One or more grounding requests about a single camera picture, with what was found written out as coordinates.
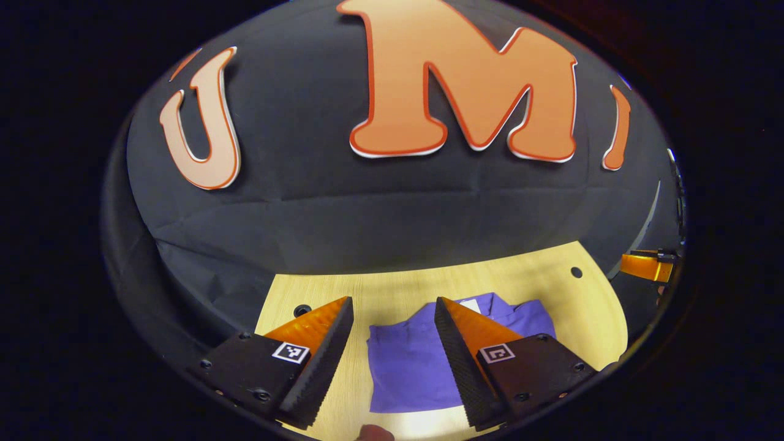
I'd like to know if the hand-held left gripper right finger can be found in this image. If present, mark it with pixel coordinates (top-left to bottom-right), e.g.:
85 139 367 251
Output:
434 297 598 431

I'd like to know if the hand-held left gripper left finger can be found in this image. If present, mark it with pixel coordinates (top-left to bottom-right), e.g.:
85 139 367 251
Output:
187 296 355 431

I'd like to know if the purple shirt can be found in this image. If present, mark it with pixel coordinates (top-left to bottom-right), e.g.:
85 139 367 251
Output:
366 292 557 414

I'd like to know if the black backdrop cloth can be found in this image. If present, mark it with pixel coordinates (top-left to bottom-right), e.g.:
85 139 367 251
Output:
101 0 687 362

